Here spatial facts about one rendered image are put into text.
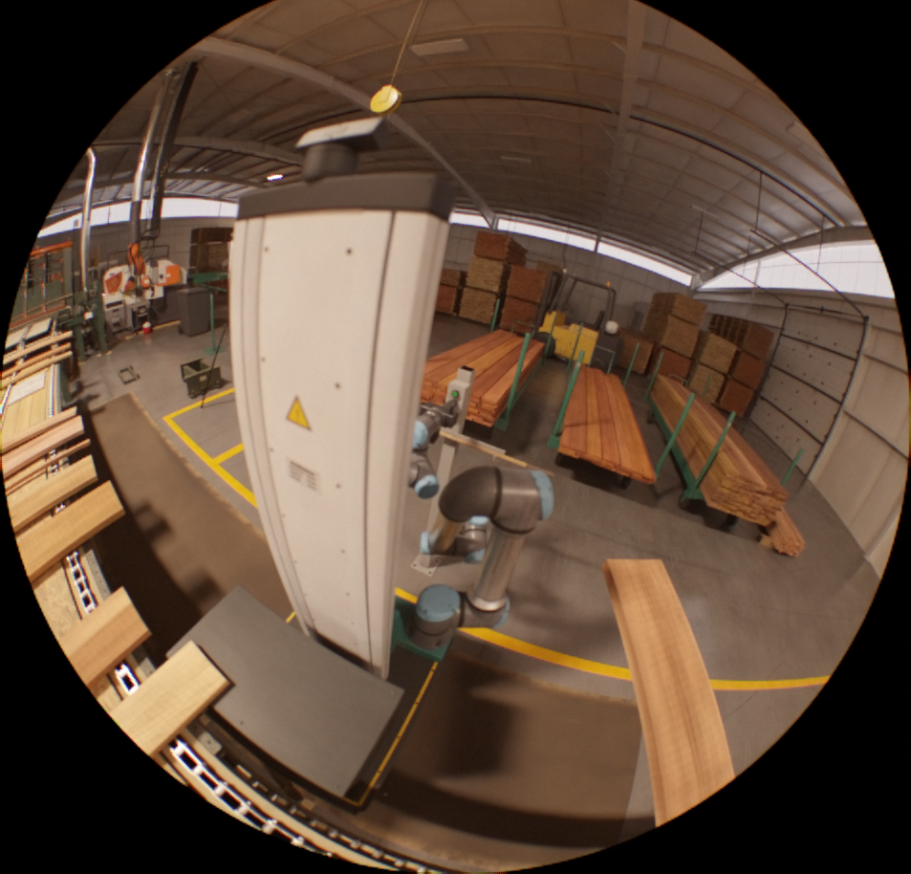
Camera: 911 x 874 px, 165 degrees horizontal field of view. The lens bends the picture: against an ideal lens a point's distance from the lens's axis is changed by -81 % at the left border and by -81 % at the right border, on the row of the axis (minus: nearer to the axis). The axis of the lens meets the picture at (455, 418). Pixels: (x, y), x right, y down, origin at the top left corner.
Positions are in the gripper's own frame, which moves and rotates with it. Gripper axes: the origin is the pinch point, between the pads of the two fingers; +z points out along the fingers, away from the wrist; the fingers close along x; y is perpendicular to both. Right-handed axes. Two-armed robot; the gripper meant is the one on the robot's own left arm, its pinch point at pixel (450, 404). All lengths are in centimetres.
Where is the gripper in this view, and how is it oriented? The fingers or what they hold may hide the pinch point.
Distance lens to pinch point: 124.2
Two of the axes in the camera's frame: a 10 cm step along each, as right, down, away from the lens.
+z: 3.8, -3.6, 8.5
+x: -9.1, -3.3, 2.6
